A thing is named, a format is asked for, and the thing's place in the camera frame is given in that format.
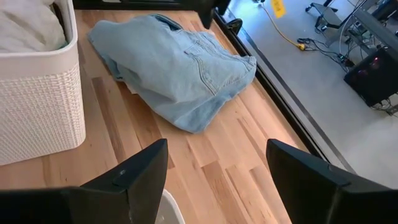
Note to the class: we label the black table edge clamp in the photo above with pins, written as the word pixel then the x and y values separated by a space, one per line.
pixel 235 26

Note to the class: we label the black computer case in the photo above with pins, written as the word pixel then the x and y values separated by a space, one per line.
pixel 373 81

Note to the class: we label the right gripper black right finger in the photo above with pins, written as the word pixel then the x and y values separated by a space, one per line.
pixel 326 202

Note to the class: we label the white lace garment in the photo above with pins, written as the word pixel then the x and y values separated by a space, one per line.
pixel 28 28

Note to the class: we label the yellow paper sign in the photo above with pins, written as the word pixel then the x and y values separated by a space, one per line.
pixel 278 7

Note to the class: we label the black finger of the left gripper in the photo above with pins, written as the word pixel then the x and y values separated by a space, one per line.
pixel 224 6
pixel 209 14

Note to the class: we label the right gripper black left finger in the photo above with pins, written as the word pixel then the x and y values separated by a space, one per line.
pixel 93 205

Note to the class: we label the grey metal desk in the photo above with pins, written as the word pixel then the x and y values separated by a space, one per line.
pixel 376 29

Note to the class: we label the grey wheeled cart base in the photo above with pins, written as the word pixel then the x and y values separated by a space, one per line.
pixel 326 14

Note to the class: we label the light blue jeans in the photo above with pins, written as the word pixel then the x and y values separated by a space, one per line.
pixel 174 81

